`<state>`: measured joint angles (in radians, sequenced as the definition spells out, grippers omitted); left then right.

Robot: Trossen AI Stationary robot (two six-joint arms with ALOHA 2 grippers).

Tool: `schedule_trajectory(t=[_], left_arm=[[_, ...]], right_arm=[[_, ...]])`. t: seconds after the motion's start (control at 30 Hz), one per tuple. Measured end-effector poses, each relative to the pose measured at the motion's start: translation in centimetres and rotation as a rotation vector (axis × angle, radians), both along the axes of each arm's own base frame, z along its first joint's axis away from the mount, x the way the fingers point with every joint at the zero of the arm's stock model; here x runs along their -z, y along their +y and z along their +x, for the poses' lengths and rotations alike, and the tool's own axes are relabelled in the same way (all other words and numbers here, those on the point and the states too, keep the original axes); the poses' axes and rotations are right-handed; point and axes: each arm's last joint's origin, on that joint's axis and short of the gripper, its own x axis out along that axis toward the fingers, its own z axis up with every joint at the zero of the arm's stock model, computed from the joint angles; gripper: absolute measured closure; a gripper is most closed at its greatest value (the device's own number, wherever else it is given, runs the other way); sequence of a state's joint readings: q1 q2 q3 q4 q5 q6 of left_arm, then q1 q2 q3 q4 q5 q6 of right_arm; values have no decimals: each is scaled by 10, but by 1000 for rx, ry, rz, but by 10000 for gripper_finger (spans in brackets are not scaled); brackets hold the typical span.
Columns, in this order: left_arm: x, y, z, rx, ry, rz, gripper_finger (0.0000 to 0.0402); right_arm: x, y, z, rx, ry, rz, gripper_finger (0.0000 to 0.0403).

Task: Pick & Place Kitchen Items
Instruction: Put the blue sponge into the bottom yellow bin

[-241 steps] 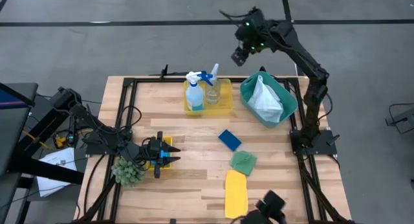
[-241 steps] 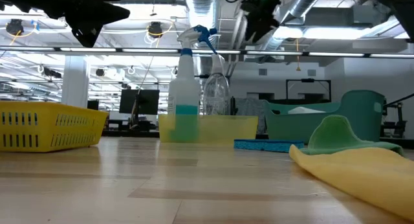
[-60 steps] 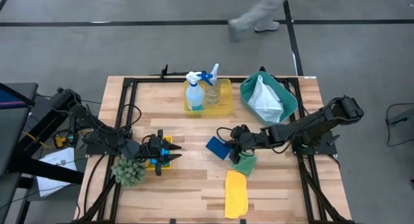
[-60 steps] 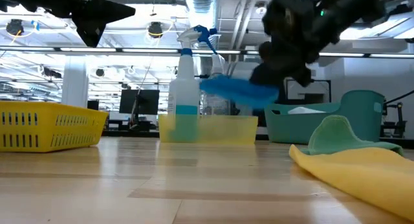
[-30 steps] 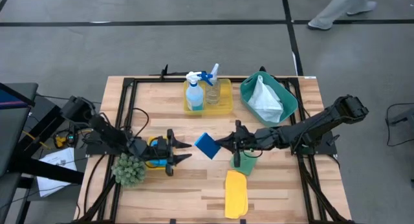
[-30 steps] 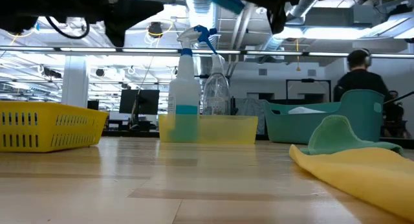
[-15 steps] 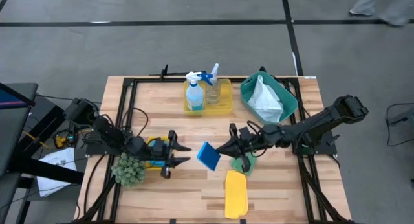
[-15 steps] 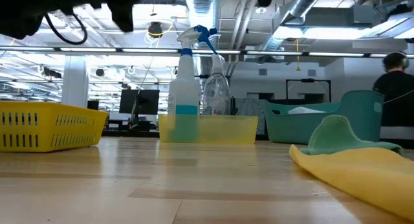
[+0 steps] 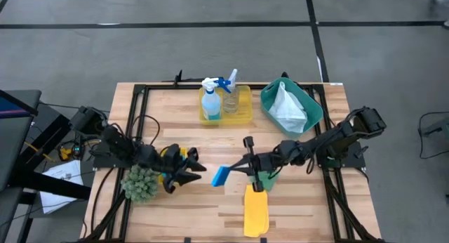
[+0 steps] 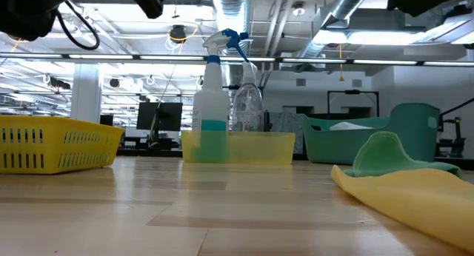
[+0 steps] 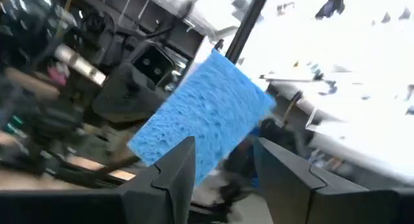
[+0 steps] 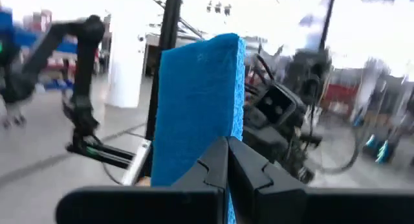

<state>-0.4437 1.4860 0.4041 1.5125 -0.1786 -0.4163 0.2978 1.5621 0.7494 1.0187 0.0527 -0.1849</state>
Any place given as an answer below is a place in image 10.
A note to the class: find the blue-trigger spray bottle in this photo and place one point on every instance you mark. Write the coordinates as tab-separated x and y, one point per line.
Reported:
209	111

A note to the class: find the clear pump bottle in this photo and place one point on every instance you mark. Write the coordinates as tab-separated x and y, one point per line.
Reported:
247	108

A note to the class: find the green cloth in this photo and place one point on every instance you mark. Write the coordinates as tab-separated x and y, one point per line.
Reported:
385	152

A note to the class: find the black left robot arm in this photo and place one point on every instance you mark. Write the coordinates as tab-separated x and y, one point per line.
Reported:
26	12

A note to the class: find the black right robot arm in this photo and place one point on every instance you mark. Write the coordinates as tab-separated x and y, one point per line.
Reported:
426	0

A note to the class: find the white building column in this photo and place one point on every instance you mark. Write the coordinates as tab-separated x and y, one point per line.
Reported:
86	93

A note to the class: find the black computer monitor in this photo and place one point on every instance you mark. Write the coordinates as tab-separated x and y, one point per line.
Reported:
159	117

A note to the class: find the yellow slotted basket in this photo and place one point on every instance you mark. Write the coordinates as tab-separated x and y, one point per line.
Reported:
48	145

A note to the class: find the yellow translucent tray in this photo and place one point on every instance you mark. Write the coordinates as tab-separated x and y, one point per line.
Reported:
259	148

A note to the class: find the teal plastic bin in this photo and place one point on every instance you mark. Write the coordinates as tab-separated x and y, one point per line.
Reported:
414	130

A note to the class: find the yellow cloth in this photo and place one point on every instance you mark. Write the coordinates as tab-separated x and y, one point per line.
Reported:
418	200

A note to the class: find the black equipment stand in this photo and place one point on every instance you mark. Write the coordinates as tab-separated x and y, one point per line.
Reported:
458	134

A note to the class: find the black ceiling camera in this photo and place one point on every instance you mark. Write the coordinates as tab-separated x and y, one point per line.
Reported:
178	33

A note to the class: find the silver ventilation duct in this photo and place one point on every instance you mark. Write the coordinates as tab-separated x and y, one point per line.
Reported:
346	4
231	8

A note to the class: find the black aluminium table frame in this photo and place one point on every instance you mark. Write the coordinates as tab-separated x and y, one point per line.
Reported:
148	152

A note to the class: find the black rectangular frame stand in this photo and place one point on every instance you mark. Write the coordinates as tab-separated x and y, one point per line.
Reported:
352	92

